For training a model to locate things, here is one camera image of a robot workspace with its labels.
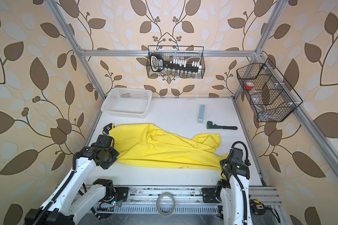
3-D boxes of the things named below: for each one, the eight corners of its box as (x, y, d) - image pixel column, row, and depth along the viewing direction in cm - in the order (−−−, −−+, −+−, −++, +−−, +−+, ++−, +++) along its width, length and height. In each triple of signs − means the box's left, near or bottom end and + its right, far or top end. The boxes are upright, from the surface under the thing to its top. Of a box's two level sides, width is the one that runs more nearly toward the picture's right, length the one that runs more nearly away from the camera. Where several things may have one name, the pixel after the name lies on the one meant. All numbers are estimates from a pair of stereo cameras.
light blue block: (197, 123, 106) (198, 120, 103) (199, 107, 116) (200, 104, 113) (202, 124, 105) (203, 121, 102) (204, 108, 116) (205, 105, 112)
